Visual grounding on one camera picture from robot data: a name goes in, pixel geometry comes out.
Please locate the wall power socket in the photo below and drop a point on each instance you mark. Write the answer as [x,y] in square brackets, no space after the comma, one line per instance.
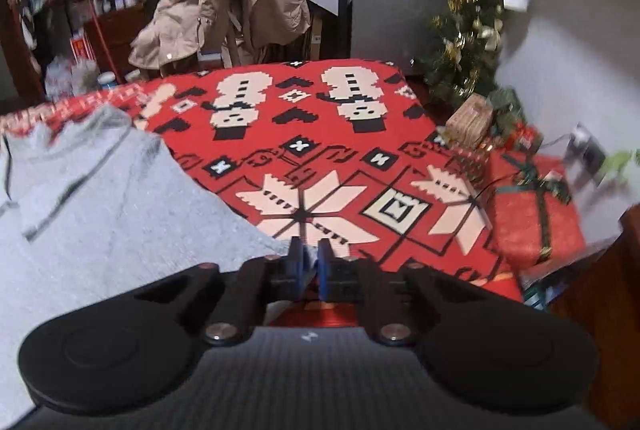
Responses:
[587,147]

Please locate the green gift box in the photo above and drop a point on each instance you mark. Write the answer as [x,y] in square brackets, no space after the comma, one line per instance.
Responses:
[507,107]

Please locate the wooden drawer cabinet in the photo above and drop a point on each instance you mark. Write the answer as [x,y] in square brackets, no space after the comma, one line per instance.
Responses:
[120,35]

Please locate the brown gift box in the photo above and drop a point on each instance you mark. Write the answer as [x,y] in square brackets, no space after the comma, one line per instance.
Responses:
[467,120]

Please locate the large red gift box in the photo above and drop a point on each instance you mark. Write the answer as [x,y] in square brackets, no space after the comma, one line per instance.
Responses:
[515,220]

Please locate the green artificial plant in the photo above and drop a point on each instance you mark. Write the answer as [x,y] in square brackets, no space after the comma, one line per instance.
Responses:
[620,165]

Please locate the white plastic bag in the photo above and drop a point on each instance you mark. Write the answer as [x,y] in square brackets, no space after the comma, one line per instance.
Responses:
[70,77]

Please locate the red cardboard box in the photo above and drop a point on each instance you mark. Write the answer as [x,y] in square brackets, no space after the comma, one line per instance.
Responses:
[81,46]

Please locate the small red gift box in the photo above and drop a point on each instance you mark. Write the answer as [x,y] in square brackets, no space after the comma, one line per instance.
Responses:
[522,137]

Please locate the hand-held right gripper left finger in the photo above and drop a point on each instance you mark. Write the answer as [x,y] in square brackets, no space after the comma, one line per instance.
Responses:
[297,267]

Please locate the red patterned blanket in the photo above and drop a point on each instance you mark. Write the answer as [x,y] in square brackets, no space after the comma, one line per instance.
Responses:
[325,135]

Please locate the grey sweater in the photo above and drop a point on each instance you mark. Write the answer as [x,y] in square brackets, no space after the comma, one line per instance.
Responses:
[100,235]

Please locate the wooden nightstand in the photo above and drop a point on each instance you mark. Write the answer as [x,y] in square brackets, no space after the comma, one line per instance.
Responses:
[600,310]

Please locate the small christmas tree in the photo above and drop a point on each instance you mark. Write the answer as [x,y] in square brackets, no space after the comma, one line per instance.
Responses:
[465,55]

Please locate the wooden door frame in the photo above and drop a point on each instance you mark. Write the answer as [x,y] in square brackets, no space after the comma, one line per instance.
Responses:
[10,35]

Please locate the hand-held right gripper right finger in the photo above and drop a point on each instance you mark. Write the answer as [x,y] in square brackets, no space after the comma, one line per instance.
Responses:
[324,270]

